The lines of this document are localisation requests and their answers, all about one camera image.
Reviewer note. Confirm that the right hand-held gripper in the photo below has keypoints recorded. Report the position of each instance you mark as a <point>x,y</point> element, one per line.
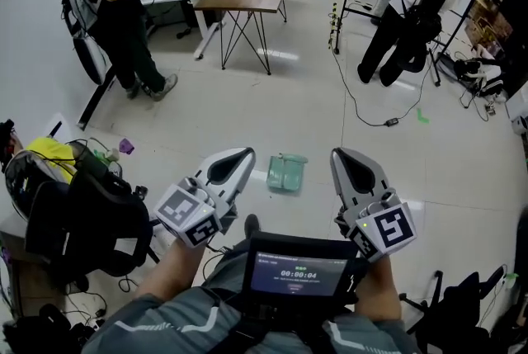
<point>385,228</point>

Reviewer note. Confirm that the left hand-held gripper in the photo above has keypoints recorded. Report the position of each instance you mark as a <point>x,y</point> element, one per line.
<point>187,212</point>

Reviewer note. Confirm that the green translucent dustpan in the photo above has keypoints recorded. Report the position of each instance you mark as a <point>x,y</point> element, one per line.
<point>286,175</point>

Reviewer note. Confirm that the person's right forearm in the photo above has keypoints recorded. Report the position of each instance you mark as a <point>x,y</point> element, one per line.
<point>377,290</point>

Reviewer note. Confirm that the person's left forearm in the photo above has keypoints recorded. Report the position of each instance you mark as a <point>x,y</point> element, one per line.
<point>173,270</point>

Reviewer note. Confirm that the white tiled floor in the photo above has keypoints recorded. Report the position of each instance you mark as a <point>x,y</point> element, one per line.
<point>288,109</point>

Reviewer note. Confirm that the black power adapter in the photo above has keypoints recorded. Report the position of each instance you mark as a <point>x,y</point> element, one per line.
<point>392,122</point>

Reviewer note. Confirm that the person's black shoe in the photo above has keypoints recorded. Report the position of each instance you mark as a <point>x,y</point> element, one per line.
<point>251,225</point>

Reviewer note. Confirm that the purple plastic piece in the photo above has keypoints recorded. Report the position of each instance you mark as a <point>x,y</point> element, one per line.
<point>127,146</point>

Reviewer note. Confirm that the chest-mounted black screen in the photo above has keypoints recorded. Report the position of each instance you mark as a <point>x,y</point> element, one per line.
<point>297,272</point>

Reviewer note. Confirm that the black office chair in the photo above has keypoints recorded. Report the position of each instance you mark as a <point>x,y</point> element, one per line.
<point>90,220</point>
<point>458,315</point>

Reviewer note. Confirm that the black white device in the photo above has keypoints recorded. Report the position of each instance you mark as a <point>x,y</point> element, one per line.
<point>480,76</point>

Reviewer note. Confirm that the person's grey jacket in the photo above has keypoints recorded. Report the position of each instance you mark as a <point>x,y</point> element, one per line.
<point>165,323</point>

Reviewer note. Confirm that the yellow cloth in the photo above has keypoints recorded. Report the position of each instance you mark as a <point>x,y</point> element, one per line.
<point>51,152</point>

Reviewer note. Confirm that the black monitor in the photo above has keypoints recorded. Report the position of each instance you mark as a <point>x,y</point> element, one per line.
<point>515,39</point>

